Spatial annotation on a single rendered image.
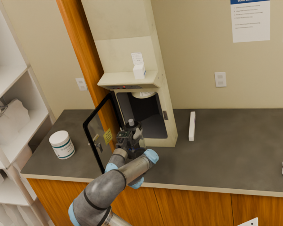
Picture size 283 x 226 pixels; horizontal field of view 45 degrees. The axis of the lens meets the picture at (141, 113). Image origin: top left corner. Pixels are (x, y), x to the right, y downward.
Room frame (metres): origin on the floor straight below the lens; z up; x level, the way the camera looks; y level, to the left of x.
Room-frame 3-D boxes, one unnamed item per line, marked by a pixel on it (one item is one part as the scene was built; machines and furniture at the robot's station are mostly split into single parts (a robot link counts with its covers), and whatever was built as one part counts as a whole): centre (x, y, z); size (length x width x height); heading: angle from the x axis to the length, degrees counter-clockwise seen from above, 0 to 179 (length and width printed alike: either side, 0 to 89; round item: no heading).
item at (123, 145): (1.39, 0.13, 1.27); 0.12 x 0.08 x 0.09; 155
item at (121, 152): (1.32, 0.17, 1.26); 0.08 x 0.05 x 0.08; 65
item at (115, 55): (1.80, -0.05, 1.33); 0.32 x 0.25 x 0.77; 65
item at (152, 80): (1.63, 0.02, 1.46); 0.32 x 0.11 x 0.10; 65
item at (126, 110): (1.80, -0.05, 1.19); 0.26 x 0.24 x 0.35; 65
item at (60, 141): (1.85, 0.57, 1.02); 0.13 x 0.13 x 0.15
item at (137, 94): (1.77, -0.06, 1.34); 0.18 x 0.18 x 0.05
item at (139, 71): (1.60, -0.05, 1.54); 0.05 x 0.05 x 0.06; 69
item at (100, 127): (1.61, 0.23, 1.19); 0.30 x 0.01 x 0.40; 146
